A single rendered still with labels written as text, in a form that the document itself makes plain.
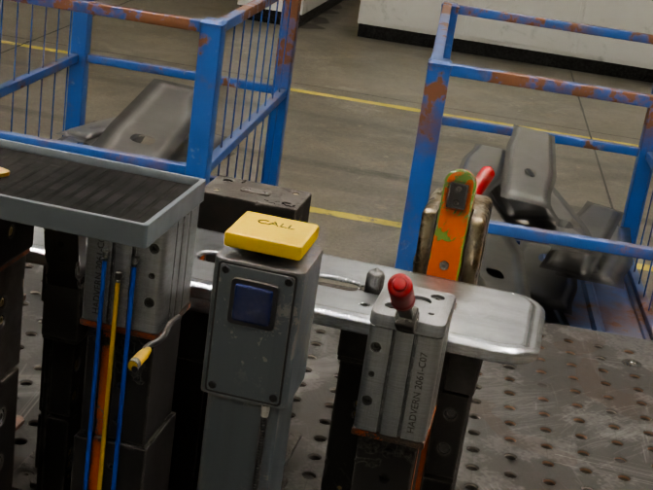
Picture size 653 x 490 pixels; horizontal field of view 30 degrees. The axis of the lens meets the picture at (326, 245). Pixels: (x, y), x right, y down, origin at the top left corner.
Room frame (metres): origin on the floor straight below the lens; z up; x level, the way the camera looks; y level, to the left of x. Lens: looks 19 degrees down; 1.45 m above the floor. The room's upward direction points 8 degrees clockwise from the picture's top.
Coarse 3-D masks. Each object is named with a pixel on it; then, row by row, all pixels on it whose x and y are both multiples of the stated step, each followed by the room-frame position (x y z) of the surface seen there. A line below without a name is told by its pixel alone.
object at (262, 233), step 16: (240, 224) 0.87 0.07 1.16; (256, 224) 0.88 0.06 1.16; (272, 224) 0.88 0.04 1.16; (288, 224) 0.89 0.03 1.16; (304, 224) 0.89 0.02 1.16; (224, 240) 0.85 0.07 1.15; (240, 240) 0.85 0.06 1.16; (256, 240) 0.85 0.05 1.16; (272, 240) 0.85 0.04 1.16; (288, 240) 0.85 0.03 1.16; (304, 240) 0.86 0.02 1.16; (272, 256) 0.86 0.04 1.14; (288, 256) 0.84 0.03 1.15
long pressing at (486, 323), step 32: (32, 256) 1.16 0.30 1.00; (192, 288) 1.13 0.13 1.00; (320, 288) 1.18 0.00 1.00; (448, 288) 1.24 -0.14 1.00; (480, 288) 1.25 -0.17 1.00; (320, 320) 1.11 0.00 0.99; (352, 320) 1.11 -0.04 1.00; (480, 320) 1.16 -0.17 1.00; (512, 320) 1.17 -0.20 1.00; (448, 352) 1.09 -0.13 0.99; (480, 352) 1.08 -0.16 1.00; (512, 352) 1.08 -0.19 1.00
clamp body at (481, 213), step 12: (432, 204) 1.34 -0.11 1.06; (480, 204) 1.37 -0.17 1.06; (492, 204) 1.40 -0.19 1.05; (432, 216) 1.32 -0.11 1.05; (480, 216) 1.32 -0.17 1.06; (420, 228) 1.33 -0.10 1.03; (432, 228) 1.32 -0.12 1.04; (468, 228) 1.35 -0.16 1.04; (480, 228) 1.31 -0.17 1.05; (420, 240) 1.32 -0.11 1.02; (468, 240) 1.31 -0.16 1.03; (480, 240) 1.31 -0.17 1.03; (420, 252) 1.32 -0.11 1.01; (468, 252) 1.31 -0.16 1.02; (480, 252) 1.32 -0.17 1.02; (420, 264) 1.32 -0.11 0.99; (468, 264) 1.31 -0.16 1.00; (480, 264) 1.39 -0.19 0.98; (468, 276) 1.31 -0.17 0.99
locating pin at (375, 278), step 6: (372, 270) 1.20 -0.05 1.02; (378, 270) 1.20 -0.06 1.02; (366, 276) 1.20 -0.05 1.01; (372, 276) 1.19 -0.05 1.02; (378, 276) 1.19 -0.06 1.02; (384, 276) 1.20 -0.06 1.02; (366, 282) 1.19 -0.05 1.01; (372, 282) 1.19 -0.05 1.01; (378, 282) 1.19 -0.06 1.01; (384, 282) 1.20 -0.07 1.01; (366, 288) 1.19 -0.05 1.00; (372, 288) 1.19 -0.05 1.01; (378, 288) 1.19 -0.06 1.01; (378, 294) 1.19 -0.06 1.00
